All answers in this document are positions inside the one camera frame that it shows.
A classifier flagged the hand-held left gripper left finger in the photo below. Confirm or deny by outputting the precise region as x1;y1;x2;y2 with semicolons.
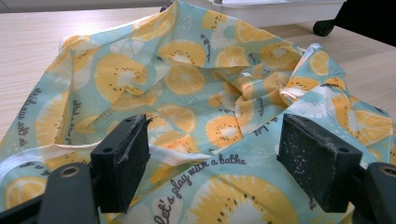
90;113;153;215

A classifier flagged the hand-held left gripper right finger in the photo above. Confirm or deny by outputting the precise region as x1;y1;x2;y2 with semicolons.
276;113;364;214

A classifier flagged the fruit print cloth bag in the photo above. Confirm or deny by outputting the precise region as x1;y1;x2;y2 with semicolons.
0;0;396;224

